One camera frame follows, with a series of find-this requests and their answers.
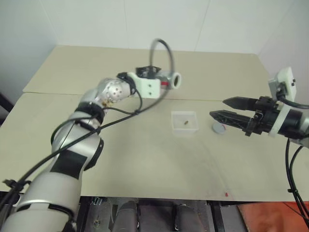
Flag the black table frame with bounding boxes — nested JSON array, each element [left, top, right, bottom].
[[77, 196, 242, 232]]

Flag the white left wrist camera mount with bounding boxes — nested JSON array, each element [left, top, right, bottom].
[[127, 72, 161, 99]]

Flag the clear square plastic container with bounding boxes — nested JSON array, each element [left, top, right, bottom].
[[170, 110, 199, 137]]

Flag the orange sheet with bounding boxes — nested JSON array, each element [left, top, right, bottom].
[[236, 200, 309, 232]]

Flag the black slanted object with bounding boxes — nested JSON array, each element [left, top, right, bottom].
[[0, 91, 15, 127]]

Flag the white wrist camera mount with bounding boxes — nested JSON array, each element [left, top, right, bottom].
[[268, 67, 298, 139], [127, 72, 161, 99]]

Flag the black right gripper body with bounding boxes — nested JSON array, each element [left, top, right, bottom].
[[244, 96, 282, 137]]

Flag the dark rounded shape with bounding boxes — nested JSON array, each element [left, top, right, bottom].
[[116, 200, 139, 232]]

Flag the clear jar with red label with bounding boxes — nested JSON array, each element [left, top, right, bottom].
[[156, 71, 183, 91]]

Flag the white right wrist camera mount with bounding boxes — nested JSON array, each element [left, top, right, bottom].
[[268, 67, 298, 139]]

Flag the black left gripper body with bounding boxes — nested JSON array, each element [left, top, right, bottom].
[[135, 64, 162, 80]]

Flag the grey jar lid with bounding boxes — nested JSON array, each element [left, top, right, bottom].
[[211, 122, 228, 134]]

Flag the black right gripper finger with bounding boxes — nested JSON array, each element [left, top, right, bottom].
[[222, 96, 261, 111], [209, 110, 253, 132]]

